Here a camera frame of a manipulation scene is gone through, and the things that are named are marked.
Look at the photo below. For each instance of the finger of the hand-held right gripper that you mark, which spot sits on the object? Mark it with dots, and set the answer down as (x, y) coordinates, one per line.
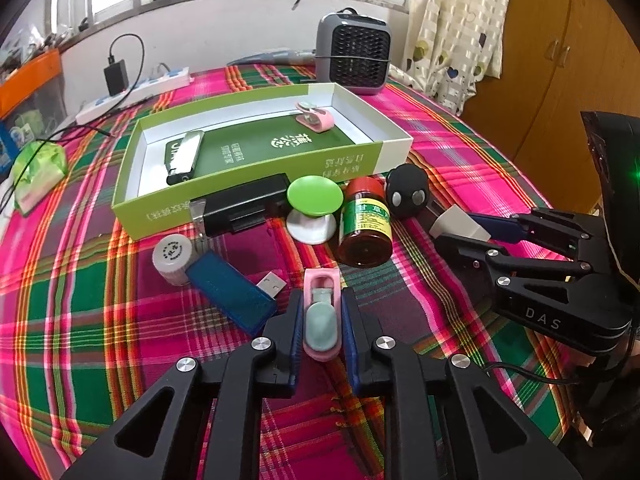
(500, 227)
(480, 257)

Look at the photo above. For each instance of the green tissue pack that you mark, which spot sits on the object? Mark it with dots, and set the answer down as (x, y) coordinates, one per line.
(37, 170)

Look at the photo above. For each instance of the black round toy mouse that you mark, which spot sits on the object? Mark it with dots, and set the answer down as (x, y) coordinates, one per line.
(406, 182)

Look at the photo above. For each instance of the wooden wardrobe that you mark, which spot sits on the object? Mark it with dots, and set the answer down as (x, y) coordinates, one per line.
(550, 60)

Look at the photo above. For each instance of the pink clip with grey lever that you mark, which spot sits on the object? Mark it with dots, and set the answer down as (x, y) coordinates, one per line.
(314, 116)
(322, 325)

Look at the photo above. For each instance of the white charger plug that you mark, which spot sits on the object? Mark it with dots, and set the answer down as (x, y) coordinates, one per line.
(460, 225)

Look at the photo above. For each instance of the grey desktop heater fan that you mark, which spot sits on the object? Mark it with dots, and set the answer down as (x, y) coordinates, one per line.
(350, 55)

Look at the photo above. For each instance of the patterned cream curtain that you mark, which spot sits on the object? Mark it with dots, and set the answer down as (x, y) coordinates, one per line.
(460, 35)

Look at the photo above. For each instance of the green topped white knob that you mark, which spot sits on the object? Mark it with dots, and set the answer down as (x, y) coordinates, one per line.
(314, 192)

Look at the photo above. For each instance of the windowsill clutter pile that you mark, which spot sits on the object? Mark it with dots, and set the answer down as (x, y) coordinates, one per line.
(25, 47)

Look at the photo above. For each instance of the orange lidded storage box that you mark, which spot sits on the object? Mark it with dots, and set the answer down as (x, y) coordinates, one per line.
(30, 80)

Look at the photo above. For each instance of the translucent blue usb device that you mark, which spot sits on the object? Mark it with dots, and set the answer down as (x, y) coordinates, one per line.
(230, 287)

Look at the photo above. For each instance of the white power strip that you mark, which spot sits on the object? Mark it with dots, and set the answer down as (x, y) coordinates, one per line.
(150, 87)

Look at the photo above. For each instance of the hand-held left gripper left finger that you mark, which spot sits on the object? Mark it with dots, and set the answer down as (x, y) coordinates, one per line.
(295, 342)

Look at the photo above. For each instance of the green and white cardboard box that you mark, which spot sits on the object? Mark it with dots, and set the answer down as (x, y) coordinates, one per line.
(260, 145)

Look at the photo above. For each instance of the black power adapter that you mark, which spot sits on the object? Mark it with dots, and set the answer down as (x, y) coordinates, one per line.
(116, 77)

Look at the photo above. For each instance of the silver lighter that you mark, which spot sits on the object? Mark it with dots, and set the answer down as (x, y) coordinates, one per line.
(186, 152)

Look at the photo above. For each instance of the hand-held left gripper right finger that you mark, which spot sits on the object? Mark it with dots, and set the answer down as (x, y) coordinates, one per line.
(351, 342)

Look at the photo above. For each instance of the black rectangular device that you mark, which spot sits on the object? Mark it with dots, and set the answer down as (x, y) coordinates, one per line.
(240, 205)

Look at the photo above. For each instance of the white round cap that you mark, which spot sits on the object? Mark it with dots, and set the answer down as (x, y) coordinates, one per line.
(172, 255)

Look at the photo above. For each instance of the brown bottle with red cap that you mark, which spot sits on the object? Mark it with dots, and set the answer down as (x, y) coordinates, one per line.
(365, 230)

